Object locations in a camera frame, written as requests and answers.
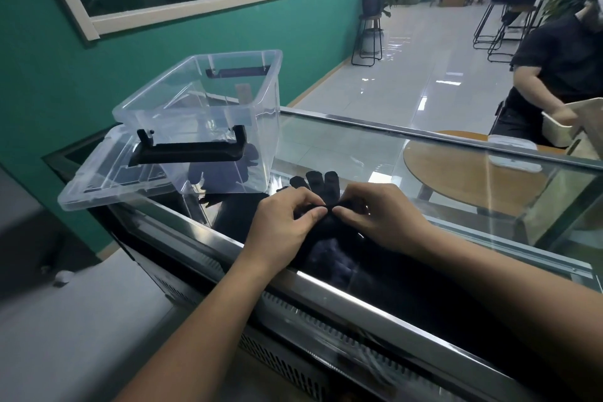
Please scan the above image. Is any person's right hand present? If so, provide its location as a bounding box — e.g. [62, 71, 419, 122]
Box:
[332, 182, 442, 259]

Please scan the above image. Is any person's left hand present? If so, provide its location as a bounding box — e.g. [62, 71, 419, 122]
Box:
[240, 187, 329, 276]

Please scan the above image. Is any clear plastic box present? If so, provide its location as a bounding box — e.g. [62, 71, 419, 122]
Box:
[112, 49, 283, 195]

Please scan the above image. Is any clear plastic lid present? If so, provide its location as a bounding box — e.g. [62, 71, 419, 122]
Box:
[57, 123, 189, 212]

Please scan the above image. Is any person's right forearm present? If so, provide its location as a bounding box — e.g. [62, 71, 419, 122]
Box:
[414, 227, 603, 402]

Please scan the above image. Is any person's left forearm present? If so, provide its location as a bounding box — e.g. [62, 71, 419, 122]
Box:
[114, 255, 283, 402]

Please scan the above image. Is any white flat box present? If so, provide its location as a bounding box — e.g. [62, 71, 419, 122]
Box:
[487, 134, 543, 173]

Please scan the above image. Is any white open box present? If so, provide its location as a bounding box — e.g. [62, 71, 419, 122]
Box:
[541, 97, 603, 148]

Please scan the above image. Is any round wooden table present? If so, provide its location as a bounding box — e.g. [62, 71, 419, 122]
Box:
[403, 129, 566, 217]

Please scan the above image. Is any glass display case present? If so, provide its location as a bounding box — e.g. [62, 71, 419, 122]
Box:
[42, 107, 603, 402]

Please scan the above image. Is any black chair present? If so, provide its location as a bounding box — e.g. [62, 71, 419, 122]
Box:
[489, 100, 508, 134]

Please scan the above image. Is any white round pot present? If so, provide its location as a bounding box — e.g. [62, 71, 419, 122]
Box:
[361, 28, 384, 55]

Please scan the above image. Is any black metal plant stand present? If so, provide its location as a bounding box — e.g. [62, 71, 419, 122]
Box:
[350, 14, 385, 67]

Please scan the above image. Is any black bar stool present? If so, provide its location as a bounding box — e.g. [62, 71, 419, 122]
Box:
[487, 4, 539, 63]
[472, 1, 508, 50]

